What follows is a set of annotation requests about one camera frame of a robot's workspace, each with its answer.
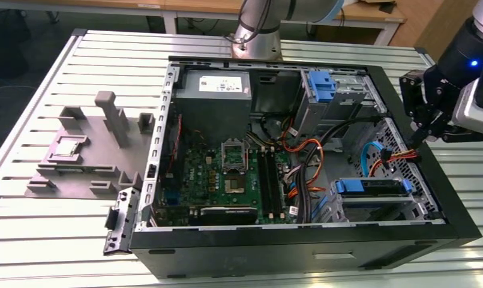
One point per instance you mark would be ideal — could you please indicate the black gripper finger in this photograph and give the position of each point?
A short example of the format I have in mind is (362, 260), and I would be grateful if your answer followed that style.
(411, 96)
(439, 120)

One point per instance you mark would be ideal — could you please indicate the hard disk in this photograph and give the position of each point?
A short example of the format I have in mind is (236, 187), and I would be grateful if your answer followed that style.
(348, 186)

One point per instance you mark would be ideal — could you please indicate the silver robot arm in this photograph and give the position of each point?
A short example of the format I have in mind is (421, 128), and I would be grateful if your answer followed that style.
(256, 39)

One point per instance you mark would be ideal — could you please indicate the grey metal disk bay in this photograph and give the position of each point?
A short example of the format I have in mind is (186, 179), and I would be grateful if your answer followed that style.
(372, 199)

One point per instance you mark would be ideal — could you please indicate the wooden cabinet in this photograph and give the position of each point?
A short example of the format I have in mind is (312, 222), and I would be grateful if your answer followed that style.
(433, 30)

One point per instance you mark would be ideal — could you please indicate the grey metal drive cage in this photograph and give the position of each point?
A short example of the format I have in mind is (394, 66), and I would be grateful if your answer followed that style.
(344, 102)

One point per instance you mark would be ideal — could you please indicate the blue plastic drive latch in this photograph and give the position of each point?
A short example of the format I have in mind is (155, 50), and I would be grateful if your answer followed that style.
(323, 87)

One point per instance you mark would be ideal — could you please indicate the black RAM slot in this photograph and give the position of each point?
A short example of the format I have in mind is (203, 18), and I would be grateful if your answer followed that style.
(266, 180)
(275, 180)

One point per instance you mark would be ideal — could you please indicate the thin metal locking lever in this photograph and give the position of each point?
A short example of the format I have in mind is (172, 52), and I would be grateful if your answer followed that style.
(247, 159)

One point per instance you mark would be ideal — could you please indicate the grey power supply unit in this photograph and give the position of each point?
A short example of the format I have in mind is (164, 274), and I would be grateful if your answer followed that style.
(212, 117)

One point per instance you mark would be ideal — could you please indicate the CPU socket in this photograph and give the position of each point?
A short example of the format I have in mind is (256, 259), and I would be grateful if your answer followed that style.
(236, 185)

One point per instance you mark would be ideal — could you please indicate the green motherboard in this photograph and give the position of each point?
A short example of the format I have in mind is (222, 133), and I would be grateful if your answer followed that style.
(200, 180)

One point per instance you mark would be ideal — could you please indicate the black graphics card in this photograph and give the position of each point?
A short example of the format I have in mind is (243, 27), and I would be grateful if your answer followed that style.
(224, 214)

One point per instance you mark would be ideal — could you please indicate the black PC case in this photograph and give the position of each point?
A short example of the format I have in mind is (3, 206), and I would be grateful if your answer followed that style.
(264, 249)

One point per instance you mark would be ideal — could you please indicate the grey parts rack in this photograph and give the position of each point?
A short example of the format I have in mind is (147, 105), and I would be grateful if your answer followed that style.
(100, 156)

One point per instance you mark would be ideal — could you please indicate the silver CPU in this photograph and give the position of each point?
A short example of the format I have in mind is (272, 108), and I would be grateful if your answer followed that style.
(67, 148)

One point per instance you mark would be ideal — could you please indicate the black office chair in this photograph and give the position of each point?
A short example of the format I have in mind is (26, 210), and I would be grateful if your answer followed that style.
(4, 45)

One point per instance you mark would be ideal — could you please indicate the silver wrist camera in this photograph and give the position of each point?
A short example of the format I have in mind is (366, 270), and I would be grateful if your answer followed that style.
(467, 105)

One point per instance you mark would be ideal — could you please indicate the wooden desk white frame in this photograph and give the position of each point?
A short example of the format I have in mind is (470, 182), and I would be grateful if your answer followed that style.
(364, 16)
(104, 7)

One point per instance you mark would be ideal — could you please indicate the grey card retainer bracket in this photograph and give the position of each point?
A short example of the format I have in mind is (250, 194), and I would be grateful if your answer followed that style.
(123, 216)

